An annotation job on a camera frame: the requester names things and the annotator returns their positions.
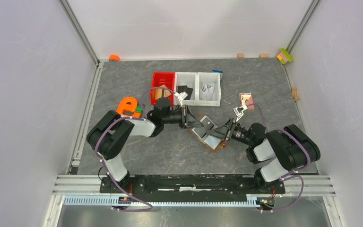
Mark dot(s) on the playing card box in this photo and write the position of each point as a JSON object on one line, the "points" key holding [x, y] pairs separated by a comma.
{"points": [[246, 98]]}

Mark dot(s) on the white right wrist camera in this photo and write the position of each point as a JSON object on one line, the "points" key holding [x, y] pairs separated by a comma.
{"points": [[239, 112]]}

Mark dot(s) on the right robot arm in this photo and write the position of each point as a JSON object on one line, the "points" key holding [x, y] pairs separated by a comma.
{"points": [[287, 150]]}

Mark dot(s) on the white plastic bin left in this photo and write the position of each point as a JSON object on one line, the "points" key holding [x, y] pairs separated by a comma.
{"points": [[186, 82]]}

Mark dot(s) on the orange tape dispenser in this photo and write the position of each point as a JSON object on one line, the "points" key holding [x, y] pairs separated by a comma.
{"points": [[127, 107]]}

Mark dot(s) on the colourful toy block stack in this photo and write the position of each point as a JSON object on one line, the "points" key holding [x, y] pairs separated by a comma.
{"points": [[284, 56]]}

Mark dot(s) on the wooden block middle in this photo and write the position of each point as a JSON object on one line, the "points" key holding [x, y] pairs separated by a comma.
{"points": [[264, 55]]}

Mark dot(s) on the wooden arch block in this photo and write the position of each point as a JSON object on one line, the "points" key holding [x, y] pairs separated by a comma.
{"points": [[295, 95]]}

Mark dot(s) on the black card in bin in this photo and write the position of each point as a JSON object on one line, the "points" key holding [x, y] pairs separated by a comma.
{"points": [[186, 89]]}

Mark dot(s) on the cards in red bin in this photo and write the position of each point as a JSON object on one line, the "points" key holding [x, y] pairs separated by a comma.
{"points": [[162, 91]]}

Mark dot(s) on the red plastic bin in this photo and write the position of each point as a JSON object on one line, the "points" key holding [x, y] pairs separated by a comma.
{"points": [[162, 79]]}

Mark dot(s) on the dark grey credit card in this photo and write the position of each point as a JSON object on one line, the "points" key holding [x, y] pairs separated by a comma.
{"points": [[207, 125]]}

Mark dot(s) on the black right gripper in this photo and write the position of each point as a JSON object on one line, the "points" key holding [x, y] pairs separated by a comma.
{"points": [[228, 128]]}

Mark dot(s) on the cards in white bin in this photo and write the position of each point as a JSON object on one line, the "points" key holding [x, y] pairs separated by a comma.
{"points": [[206, 92]]}

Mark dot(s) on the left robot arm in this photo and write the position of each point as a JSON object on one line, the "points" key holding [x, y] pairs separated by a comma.
{"points": [[108, 137]]}

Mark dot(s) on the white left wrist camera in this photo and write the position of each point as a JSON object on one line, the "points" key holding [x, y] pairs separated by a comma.
{"points": [[180, 97]]}

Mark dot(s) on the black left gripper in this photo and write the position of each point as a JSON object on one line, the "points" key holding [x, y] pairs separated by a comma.
{"points": [[188, 120]]}

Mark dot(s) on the white plastic bin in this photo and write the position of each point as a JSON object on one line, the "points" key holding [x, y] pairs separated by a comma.
{"points": [[186, 82], [213, 79]]}

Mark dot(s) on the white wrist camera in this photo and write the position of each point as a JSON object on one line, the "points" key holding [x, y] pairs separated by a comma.
{"points": [[180, 97], [239, 112]]}

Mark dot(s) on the white plastic bin right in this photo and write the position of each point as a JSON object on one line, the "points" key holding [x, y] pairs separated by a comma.
{"points": [[213, 79]]}

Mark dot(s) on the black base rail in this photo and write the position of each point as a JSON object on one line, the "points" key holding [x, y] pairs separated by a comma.
{"points": [[192, 188]]}

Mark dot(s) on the green toy block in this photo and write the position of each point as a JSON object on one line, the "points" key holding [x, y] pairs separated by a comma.
{"points": [[139, 109]]}

